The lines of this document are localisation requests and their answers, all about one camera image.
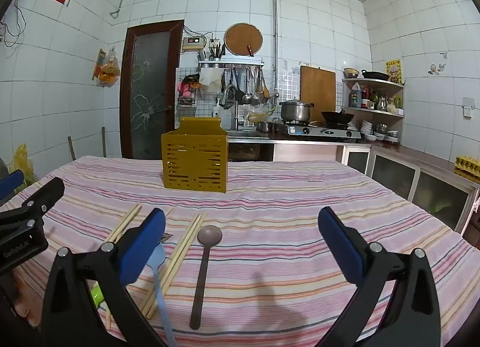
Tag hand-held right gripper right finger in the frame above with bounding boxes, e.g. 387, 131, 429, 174
317, 206, 441, 347

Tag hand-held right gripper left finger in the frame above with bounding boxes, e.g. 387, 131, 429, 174
41, 208, 177, 347

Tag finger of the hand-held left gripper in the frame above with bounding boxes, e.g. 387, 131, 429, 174
0, 169, 25, 206
0, 177, 65, 238

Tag light blue fork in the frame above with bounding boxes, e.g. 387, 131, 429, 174
150, 232, 179, 347

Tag brown long-handled spoon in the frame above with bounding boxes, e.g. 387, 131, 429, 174
189, 224, 223, 330

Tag yellow slotted utensil holder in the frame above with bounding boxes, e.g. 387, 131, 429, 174
161, 116, 229, 193

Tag row of hanging kitchen utensils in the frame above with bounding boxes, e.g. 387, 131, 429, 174
219, 66, 271, 106

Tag cup of dark utensils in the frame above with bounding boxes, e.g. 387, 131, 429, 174
208, 41, 226, 60

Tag yellow plastic bag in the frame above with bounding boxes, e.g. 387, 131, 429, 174
9, 144, 36, 186

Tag pink striped tablecloth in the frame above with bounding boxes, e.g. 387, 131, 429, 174
0, 155, 469, 347

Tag green plastic object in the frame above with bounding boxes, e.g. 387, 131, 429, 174
90, 283, 106, 306

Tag kitchen counter cabinets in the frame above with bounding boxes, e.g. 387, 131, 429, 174
339, 142, 480, 237

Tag steel gas stove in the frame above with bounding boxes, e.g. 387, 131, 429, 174
275, 121, 362, 141

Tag black wok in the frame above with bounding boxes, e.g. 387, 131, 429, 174
320, 110, 355, 125

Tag white corner shelf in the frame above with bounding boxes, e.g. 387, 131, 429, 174
341, 78, 406, 119

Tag steel pot with lid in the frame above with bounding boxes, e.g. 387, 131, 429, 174
279, 99, 315, 123

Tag plastic bag of oranges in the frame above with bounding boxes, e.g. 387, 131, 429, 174
95, 49, 121, 87

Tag steel sink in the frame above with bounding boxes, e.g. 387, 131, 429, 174
227, 130, 272, 141

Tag yellow egg tray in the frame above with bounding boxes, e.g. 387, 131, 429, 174
454, 156, 480, 175

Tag row of condiment bottles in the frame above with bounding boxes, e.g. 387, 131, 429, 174
349, 82, 404, 113

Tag dark wooden glass door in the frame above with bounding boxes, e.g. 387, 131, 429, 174
119, 20, 185, 160

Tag steel faucet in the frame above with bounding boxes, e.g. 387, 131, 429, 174
221, 85, 244, 131

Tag rectangular wooden cutting board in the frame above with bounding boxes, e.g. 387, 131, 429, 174
300, 65, 337, 111

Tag red hanging cloth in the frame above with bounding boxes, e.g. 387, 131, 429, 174
177, 74, 201, 108

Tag black pan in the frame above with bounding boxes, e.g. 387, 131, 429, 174
361, 69, 391, 81

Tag white hanging cloth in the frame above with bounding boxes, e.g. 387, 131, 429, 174
199, 67, 223, 93

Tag white control box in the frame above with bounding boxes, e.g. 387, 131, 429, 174
182, 37, 206, 51

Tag round wooden board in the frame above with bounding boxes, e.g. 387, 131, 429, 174
224, 22, 264, 57

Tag thin wall cable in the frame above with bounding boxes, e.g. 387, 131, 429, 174
0, 0, 31, 49

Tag yellow wall poster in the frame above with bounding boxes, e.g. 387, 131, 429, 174
385, 59, 403, 84

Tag white wall rack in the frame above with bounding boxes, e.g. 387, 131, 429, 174
198, 56, 265, 69

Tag metal wall pipe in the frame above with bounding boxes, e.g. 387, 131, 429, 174
110, 0, 279, 93

